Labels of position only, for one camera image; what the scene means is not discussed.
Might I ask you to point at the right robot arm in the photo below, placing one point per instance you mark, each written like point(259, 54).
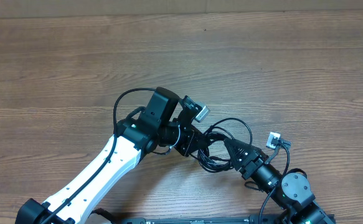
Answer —
point(290, 190)

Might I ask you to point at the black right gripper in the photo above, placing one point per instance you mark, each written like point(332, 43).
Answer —
point(256, 156)

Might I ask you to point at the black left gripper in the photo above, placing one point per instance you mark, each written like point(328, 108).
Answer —
point(190, 142)

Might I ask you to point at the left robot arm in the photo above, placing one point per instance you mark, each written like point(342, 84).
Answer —
point(166, 121)

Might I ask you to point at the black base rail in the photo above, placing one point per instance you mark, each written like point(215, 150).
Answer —
point(251, 219)

